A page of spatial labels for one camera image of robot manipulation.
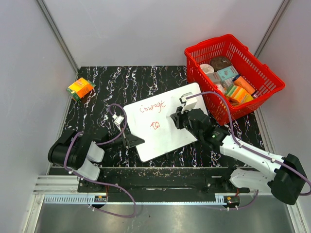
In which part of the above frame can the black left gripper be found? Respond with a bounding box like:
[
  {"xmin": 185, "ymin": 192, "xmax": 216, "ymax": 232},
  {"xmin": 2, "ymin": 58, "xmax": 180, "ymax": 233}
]
[{"xmin": 104, "ymin": 126, "xmax": 144, "ymax": 149}]

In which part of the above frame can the teal cardboard box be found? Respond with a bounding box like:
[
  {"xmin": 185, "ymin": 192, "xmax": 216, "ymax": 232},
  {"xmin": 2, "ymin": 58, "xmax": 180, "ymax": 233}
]
[{"xmin": 217, "ymin": 66, "xmax": 239, "ymax": 81}]

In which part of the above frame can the brown round lid jar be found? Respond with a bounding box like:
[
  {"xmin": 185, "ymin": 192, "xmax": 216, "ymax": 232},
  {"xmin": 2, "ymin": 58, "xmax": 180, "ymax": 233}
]
[{"xmin": 209, "ymin": 56, "xmax": 232, "ymax": 72}]

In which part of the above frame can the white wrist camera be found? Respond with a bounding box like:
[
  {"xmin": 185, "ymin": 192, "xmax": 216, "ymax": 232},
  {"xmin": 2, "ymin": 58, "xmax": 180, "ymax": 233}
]
[
  {"xmin": 180, "ymin": 92, "xmax": 198, "ymax": 114},
  {"xmin": 112, "ymin": 114, "xmax": 124, "ymax": 131}
]

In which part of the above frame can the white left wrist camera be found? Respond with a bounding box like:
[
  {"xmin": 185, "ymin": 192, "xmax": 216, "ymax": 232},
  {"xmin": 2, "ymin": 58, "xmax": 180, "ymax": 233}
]
[{"xmin": 112, "ymin": 114, "xmax": 124, "ymax": 131}]

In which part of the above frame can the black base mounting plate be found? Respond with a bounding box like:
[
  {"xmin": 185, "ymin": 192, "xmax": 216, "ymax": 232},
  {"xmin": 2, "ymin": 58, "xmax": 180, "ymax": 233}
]
[{"xmin": 77, "ymin": 167, "xmax": 251, "ymax": 197}]

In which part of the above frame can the orange green snack box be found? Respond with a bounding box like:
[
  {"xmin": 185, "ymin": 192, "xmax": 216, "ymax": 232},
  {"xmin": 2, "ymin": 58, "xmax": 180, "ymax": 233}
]
[{"xmin": 66, "ymin": 78, "xmax": 96, "ymax": 101}]

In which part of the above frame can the white toilet paper roll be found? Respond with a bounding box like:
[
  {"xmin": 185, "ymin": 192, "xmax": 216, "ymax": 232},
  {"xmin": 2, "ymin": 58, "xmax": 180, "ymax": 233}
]
[{"xmin": 200, "ymin": 64, "xmax": 214, "ymax": 74}]

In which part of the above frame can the yellow green sponge pack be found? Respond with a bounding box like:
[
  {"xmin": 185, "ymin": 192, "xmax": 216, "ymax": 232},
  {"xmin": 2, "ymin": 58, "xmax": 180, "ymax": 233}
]
[{"xmin": 225, "ymin": 84, "xmax": 253, "ymax": 104}]

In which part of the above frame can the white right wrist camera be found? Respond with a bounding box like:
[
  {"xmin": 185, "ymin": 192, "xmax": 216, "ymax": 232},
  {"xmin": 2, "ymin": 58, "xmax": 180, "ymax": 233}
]
[{"xmin": 180, "ymin": 92, "xmax": 198, "ymax": 114}]

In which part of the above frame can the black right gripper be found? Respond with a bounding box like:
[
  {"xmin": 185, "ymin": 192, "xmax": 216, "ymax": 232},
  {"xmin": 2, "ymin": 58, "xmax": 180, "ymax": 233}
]
[{"xmin": 172, "ymin": 104, "xmax": 202, "ymax": 140}]

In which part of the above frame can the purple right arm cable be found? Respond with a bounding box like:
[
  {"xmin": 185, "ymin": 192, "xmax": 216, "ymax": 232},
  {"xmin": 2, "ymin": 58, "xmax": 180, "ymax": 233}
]
[{"xmin": 186, "ymin": 91, "xmax": 311, "ymax": 211}]

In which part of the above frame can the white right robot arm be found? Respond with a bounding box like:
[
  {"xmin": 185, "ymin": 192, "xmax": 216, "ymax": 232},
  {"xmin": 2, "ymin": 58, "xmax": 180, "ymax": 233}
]
[{"xmin": 170, "ymin": 107, "xmax": 307, "ymax": 205}]

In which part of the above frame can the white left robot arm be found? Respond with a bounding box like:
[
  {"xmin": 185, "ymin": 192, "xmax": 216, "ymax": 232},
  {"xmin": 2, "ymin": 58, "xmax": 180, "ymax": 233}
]
[{"xmin": 48, "ymin": 128, "xmax": 145, "ymax": 192}]

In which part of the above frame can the red plastic shopping basket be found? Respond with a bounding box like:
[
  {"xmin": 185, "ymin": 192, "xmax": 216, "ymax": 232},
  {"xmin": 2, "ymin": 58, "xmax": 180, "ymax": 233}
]
[{"xmin": 184, "ymin": 34, "xmax": 285, "ymax": 126}]

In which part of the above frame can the orange blue box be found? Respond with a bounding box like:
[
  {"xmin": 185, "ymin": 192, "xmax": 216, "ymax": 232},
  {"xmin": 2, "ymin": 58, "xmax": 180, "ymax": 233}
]
[{"xmin": 232, "ymin": 75, "xmax": 256, "ymax": 96}]

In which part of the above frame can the white whiteboard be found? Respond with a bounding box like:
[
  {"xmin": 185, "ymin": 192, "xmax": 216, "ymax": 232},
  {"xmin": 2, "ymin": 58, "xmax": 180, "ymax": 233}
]
[{"xmin": 124, "ymin": 83, "xmax": 201, "ymax": 162}]

